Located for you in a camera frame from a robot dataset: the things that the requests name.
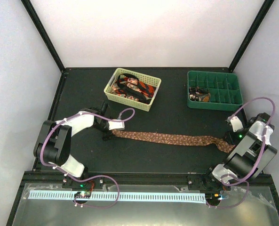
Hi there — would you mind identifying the brown floral tie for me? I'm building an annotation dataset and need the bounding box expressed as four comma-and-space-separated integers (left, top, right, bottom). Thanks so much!
112, 129, 235, 153

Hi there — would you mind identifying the cream plastic basket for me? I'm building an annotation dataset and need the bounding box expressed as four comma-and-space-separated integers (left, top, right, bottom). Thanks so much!
104, 68, 161, 112

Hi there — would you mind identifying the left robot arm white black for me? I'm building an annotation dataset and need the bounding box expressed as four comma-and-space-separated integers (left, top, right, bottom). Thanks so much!
33, 102, 114, 188

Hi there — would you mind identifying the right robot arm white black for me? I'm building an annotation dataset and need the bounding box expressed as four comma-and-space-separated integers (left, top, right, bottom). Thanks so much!
202, 113, 270, 190

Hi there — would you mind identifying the pink floral black tie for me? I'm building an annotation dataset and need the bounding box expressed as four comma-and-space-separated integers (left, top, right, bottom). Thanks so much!
110, 78, 144, 102

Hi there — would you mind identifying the green divided organizer tray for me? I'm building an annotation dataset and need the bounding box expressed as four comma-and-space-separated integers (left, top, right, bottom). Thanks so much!
187, 71, 243, 112

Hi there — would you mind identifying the left controller board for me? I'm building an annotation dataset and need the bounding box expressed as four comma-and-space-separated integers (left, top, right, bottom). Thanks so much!
74, 182, 94, 198

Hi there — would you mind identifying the controller board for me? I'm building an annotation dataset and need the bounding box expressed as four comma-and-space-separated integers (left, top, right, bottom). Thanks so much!
74, 182, 94, 198
205, 189, 229, 208

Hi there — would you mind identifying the rolled dark floral tie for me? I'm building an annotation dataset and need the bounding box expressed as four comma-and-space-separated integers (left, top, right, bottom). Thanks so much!
189, 87, 211, 102

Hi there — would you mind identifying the red black striped tie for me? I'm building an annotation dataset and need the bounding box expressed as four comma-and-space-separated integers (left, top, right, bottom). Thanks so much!
115, 74, 157, 104

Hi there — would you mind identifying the right controller board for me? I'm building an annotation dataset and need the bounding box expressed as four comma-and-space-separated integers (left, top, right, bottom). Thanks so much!
205, 189, 229, 208

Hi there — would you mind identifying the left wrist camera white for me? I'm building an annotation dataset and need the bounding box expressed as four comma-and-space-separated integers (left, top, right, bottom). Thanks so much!
108, 120, 125, 130

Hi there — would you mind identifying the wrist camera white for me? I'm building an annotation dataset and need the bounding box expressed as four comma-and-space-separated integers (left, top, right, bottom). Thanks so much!
108, 120, 125, 130
226, 116, 243, 132

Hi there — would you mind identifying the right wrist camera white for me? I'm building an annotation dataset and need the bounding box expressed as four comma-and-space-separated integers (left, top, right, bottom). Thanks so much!
226, 116, 243, 132

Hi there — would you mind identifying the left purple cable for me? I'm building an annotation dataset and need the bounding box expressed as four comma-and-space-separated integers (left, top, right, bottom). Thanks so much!
40, 108, 136, 183

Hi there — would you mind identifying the purple cable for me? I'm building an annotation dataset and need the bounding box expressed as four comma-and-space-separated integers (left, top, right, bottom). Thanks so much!
40, 108, 136, 183
220, 97, 276, 183

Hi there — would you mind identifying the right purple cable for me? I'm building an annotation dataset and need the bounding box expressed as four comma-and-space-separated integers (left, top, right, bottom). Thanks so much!
220, 97, 276, 183

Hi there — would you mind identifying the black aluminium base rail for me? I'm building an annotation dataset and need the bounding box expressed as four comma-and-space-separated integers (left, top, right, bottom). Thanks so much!
24, 171, 278, 196

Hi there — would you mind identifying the light blue slotted cable duct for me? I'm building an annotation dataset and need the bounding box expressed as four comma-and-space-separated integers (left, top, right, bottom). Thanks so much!
28, 190, 206, 204

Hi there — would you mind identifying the left black frame post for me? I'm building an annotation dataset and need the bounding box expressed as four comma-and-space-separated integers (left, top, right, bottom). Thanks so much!
21, 0, 65, 72

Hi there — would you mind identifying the black frame post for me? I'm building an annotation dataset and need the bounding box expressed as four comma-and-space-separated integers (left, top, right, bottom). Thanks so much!
21, 0, 65, 72
228, 0, 275, 73

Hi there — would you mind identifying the right black frame post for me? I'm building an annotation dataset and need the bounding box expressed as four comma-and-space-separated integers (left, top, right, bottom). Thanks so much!
228, 0, 275, 73

